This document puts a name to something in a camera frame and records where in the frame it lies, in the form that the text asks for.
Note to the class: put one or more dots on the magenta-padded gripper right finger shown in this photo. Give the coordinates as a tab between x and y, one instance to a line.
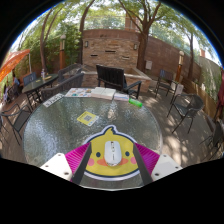
148	159

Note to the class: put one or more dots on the black slatted bench chair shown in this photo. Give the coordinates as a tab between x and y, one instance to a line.
111	76

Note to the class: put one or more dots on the blue patio chair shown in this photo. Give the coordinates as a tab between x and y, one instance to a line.
29	78

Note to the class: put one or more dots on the black mesh metal chair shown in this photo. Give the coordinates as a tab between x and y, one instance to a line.
20	118

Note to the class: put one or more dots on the small white booklet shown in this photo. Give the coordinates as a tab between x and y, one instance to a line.
121	97

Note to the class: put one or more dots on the stone brick fireplace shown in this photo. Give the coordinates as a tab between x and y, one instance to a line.
110	48

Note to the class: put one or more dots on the white printed sign card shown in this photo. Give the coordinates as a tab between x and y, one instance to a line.
53	100

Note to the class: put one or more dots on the person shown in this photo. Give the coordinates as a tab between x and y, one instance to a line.
16	80

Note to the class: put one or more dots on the green marker pen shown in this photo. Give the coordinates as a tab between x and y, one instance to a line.
135	103

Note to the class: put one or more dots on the thick white book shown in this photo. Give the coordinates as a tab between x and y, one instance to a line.
103	93

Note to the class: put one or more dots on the yellow square sticker card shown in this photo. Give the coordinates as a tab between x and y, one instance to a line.
87	118

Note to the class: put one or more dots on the colourful printed brochure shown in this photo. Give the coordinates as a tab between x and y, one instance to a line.
79	92

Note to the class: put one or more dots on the orange patio umbrella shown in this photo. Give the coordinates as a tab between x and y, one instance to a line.
11	61

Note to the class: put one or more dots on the large tree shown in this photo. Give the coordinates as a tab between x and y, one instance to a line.
142	50

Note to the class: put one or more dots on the yellow chick-shaped mouse pad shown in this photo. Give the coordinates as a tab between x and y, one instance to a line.
111	135

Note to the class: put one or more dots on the grey mesh armchair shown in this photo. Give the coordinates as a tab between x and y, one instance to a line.
190	105

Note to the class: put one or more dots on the wooden lamp post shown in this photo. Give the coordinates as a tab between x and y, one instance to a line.
180	66
62	53

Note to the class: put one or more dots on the dark patio table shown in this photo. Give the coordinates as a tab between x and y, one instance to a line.
38	83

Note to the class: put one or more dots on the white computer mouse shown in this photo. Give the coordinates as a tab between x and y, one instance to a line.
113	153

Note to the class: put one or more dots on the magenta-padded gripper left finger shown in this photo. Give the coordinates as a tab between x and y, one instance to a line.
76	160

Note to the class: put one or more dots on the dark metal chair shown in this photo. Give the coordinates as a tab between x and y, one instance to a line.
165	77

